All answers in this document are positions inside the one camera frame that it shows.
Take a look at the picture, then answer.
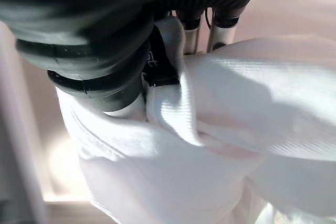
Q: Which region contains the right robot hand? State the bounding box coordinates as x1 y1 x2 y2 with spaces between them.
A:
0 0 271 124

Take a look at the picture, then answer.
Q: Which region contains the white ribbed garment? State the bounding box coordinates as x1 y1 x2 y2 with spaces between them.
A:
0 18 336 224

